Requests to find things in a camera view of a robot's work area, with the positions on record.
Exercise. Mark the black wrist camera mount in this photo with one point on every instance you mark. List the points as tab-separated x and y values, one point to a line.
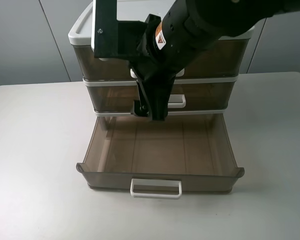
112	38

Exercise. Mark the white plastic drawer cabinet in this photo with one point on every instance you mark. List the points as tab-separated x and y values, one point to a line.
81	35

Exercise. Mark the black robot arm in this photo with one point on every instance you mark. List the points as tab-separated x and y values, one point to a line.
209	20

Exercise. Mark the smoky transparent drawer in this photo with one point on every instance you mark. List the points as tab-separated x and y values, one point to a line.
161	159
119	96
223	59

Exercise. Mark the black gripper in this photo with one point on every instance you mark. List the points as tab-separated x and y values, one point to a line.
161	47

